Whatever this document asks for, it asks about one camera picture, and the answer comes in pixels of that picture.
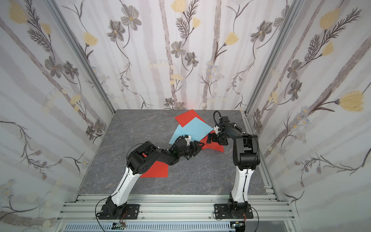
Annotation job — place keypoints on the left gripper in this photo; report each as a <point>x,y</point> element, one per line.
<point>194,149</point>

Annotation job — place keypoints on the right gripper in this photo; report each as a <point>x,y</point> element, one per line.
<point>218,137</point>

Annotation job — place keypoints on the red paper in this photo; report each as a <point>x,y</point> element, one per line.
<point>157,170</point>
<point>212,145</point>
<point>187,117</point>

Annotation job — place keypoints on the light blue paper top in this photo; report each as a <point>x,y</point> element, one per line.
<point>197,129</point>

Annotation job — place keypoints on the light blue paper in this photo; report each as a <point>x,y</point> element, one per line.
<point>197,129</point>
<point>178,132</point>

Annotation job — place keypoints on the red paper back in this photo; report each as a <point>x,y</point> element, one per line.
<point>187,117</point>

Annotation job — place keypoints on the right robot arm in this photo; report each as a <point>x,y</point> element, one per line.
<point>246,158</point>

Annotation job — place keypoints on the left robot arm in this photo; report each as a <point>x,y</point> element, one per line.
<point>139,162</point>

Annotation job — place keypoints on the right circuit board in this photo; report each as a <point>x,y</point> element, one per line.
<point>238,226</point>

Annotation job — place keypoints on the circuit board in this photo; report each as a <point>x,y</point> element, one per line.
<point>238,226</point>
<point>119,226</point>

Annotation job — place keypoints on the left circuit board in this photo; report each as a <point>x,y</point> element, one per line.
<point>119,226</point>

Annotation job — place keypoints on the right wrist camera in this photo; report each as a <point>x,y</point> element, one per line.
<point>216,129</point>

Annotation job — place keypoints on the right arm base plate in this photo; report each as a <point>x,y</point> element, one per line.
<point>238,211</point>

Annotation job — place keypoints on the aluminium front rail frame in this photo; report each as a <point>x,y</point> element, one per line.
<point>177,213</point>

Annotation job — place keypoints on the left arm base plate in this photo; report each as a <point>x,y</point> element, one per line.
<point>130,211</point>

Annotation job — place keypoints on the right corner aluminium post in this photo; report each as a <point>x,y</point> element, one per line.
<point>283,34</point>

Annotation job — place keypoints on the corner aluminium post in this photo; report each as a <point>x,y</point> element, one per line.
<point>79,51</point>
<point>283,34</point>

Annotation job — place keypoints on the left corner aluminium post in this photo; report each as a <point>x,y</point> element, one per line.
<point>79,51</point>

